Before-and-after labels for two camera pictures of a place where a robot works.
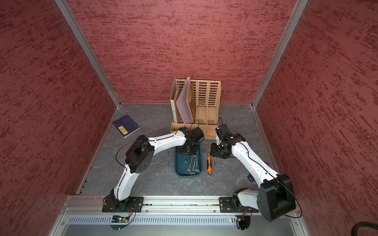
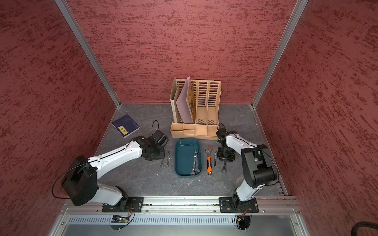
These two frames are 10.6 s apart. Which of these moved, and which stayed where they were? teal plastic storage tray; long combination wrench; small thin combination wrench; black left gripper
Moved: black left gripper
Stayed: long combination wrench; teal plastic storage tray; small thin combination wrench
